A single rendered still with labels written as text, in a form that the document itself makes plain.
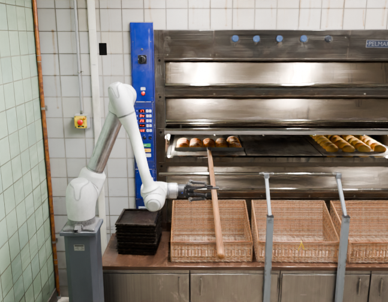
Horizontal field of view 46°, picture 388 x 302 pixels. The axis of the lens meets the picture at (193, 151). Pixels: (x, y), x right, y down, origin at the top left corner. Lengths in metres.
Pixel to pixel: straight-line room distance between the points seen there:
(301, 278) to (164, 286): 0.92
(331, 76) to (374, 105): 0.39
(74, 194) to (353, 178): 2.08
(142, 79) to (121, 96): 0.82
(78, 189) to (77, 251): 0.36
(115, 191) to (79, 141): 0.47
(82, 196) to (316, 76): 1.83
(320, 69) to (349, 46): 0.25
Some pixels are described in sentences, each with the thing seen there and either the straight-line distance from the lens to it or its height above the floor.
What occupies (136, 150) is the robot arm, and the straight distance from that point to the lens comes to 2.51.
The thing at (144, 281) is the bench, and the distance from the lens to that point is 3.20.
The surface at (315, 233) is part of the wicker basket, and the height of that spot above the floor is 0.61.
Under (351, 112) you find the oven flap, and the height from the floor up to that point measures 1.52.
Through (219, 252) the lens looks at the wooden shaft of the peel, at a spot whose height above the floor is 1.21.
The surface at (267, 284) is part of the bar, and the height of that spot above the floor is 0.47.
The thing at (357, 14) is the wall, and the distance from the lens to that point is 3.47.
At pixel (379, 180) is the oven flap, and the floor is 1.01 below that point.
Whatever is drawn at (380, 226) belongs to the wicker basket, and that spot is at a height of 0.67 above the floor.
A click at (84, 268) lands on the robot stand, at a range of 2.75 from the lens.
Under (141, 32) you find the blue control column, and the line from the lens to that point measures 3.28.
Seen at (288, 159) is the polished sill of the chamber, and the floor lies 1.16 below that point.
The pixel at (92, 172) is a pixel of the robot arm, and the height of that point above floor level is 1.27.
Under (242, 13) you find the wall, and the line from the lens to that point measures 3.31.
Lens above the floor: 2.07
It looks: 14 degrees down
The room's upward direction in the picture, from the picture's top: straight up
